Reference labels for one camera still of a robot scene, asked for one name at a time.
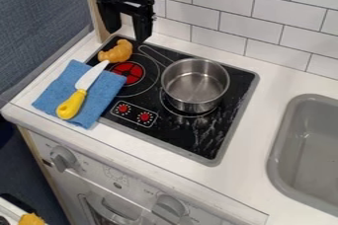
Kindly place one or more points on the silver pot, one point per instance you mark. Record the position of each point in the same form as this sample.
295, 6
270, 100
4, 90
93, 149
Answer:
193, 82

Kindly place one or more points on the toy stove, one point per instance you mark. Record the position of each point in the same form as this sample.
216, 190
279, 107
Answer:
176, 104

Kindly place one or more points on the blue cloth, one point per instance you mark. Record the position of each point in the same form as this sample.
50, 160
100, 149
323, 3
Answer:
79, 94

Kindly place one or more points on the yellow toy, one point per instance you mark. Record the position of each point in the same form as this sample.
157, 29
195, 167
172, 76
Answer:
31, 219

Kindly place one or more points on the toy sink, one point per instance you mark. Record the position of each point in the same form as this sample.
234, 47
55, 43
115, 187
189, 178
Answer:
308, 153

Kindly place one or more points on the toy croissant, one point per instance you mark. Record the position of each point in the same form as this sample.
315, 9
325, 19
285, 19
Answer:
116, 52

